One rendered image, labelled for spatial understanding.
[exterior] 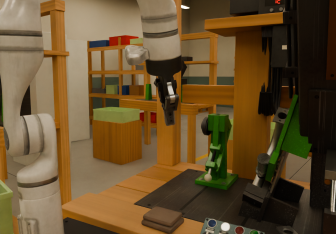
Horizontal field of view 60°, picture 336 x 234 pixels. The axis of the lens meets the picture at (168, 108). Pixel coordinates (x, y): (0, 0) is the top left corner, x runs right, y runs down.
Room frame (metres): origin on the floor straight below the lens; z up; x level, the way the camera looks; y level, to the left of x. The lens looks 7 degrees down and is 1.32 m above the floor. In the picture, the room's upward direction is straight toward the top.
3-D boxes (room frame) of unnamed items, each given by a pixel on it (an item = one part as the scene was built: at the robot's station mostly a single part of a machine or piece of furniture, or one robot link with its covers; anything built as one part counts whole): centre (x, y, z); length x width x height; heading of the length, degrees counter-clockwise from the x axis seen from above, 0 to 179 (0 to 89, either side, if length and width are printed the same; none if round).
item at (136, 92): (7.16, 1.04, 1.13); 2.48 x 0.54 x 2.27; 52
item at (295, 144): (0.82, -0.37, 1.17); 0.13 x 0.12 x 0.20; 61
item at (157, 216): (0.79, 0.01, 0.91); 0.10 x 0.08 x 0.03; 58
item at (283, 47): (1.07, -0.47, 1.42); 0.17 x 0.12 x 0.15; 61
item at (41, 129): (0.68, 0.32, 1.15); 0.09 x 0.09 x 0.17; 37
